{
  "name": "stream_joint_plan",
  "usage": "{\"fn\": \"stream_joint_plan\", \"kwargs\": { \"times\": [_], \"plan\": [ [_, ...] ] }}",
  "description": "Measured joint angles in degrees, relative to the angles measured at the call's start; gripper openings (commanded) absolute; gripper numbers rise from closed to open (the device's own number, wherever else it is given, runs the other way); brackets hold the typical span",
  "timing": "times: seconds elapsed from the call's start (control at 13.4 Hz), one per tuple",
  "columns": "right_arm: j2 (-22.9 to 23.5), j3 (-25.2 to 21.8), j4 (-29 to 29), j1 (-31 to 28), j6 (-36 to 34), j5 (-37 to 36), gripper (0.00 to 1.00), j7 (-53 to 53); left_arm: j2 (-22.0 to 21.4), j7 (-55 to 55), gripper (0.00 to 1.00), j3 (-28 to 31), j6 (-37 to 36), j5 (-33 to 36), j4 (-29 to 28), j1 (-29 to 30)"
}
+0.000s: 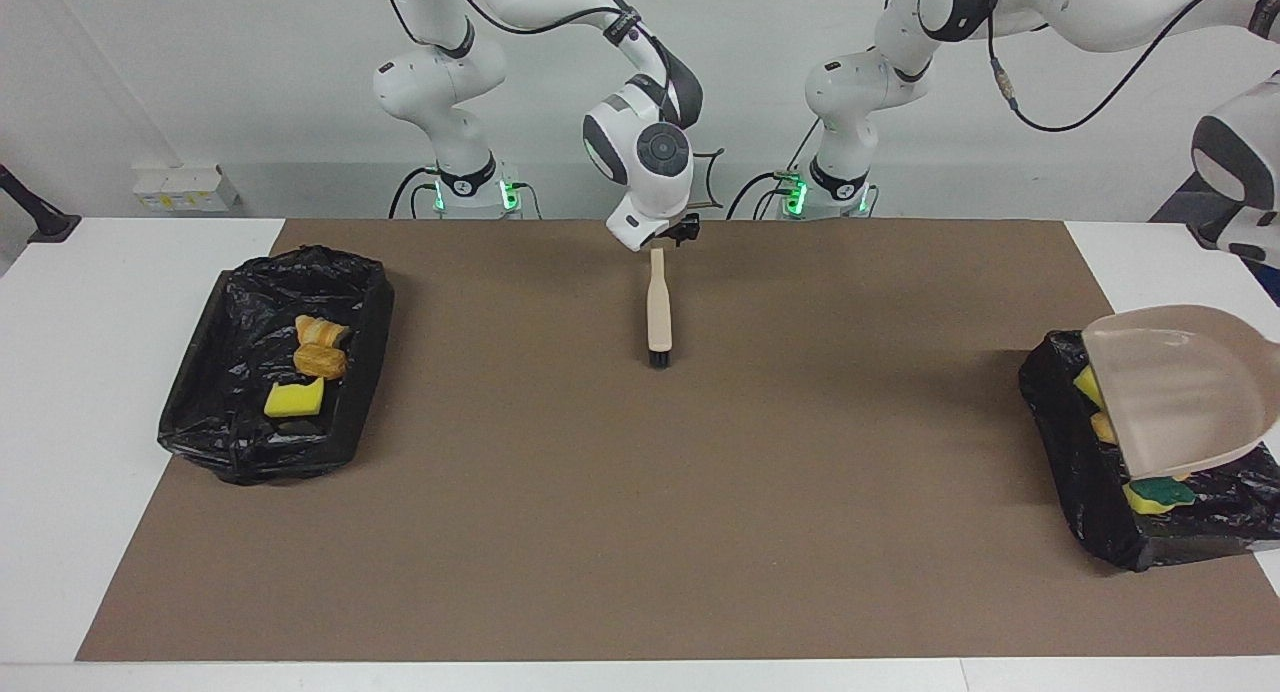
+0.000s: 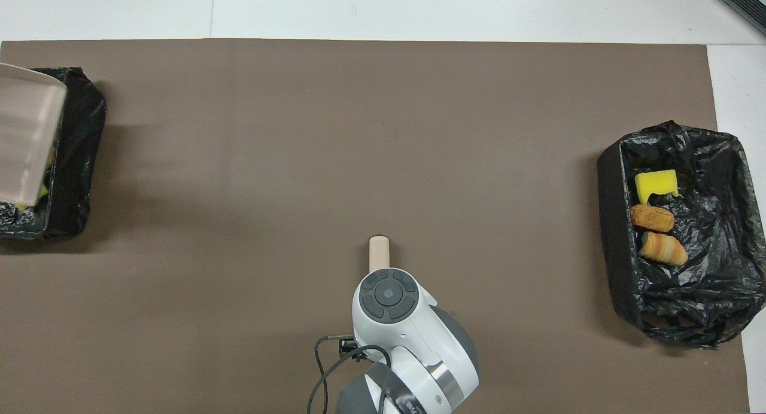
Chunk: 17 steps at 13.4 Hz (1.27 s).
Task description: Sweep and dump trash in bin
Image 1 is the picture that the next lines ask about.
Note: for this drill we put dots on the long flaky croissant piece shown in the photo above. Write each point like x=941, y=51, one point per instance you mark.
x=320, y=330

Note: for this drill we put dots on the beige plastic dustpan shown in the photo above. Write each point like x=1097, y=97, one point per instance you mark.
x=1180, y=392

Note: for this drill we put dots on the black bag-lined trash bin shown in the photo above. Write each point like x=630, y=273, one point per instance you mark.
x=240, y=322

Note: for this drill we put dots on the small yellow sponge piece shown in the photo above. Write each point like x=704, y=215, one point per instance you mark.
x=1088, y=385

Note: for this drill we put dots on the brown paper table mat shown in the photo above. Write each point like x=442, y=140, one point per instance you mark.
x=650, y=522

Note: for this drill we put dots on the short stubby croissant piece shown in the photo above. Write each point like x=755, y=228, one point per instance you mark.
x=1104, y=428

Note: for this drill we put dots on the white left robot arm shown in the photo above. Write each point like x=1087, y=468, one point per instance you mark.
x=870, y=82

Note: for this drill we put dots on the yellow green sponge piece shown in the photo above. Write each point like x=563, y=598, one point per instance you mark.
x=1158, y=494

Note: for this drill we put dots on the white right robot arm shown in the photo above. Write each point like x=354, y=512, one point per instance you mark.
x=650, y=172

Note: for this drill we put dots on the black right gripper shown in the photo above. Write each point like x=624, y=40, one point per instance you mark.
x=678, y=230

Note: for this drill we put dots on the empty black bag-lined bin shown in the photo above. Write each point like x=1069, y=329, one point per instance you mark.
x=1090, y=472

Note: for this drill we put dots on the large yellow sponge piece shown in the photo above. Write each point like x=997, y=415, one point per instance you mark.
x=293, y=400

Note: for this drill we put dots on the brown bread roll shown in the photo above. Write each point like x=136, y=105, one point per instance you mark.
x=320, y=362

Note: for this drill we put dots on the white wall socket box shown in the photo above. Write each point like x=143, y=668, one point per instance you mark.
x=185, y=189

